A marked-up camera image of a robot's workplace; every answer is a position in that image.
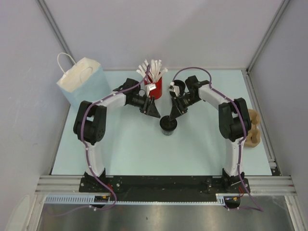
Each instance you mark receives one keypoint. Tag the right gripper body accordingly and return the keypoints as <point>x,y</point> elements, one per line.
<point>183,103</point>

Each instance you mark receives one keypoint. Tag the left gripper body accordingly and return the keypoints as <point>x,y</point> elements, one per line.
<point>141,103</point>

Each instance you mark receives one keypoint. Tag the single black coffee cup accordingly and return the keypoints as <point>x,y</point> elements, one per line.
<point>167,126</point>

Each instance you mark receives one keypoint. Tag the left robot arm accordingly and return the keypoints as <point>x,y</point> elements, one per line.
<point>90,122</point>

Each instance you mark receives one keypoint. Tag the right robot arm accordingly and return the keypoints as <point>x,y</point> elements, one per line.
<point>233,120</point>

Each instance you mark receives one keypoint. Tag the red straw holder cup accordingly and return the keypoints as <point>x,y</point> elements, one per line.
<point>157,92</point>

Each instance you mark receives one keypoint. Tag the white wrapped straws bundle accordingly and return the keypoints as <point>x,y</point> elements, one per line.
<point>153,68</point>

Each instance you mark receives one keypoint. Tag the light blue paper bag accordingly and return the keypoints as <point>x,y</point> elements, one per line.
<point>84,81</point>

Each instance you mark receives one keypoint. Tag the brown cardboard cup carrier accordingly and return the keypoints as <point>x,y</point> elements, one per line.
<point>254,135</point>

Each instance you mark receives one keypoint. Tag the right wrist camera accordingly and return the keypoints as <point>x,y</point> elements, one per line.
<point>174,90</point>

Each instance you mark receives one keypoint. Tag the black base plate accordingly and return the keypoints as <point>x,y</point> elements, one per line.
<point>164,188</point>

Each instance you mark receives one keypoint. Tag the grey slotted cable duct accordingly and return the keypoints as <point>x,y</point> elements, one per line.
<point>218,199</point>

